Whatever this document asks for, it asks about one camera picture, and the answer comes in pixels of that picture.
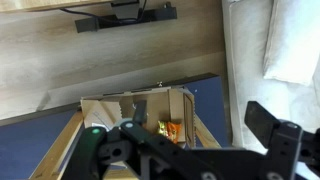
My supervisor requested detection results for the white pillow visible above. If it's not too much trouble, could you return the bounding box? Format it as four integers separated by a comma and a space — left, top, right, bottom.
262, 0, 320, 87

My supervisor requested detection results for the brown cardboard box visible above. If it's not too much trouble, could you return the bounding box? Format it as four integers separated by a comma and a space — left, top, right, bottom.
79, 85, 196, 150

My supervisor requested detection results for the black cable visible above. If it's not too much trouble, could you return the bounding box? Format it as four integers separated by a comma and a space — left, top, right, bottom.
59, 7, 118, 22

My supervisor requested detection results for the blue board black edge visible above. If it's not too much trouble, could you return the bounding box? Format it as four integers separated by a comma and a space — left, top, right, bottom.
0, 73, 232, 180

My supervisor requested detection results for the white sofa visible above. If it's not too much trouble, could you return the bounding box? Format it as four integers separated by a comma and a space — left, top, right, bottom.
221, 0, 320, 180

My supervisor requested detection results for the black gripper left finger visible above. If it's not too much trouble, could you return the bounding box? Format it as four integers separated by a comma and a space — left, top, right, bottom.
62, 99, 222, 180

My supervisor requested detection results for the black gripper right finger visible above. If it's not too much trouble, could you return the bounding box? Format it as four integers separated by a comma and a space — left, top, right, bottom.
244, 101, 320, 180

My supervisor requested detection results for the light wooden furniture edge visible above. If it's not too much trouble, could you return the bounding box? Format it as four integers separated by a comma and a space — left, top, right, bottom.
0, 0, 113, 14

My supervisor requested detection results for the light wooden frame leg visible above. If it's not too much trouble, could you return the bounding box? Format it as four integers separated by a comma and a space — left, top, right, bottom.
29, 111, 84, 180
192, 114, 222, 150

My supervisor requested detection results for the yellow orange snack packet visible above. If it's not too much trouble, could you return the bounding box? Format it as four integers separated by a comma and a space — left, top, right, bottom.
157, 119, 183, 145

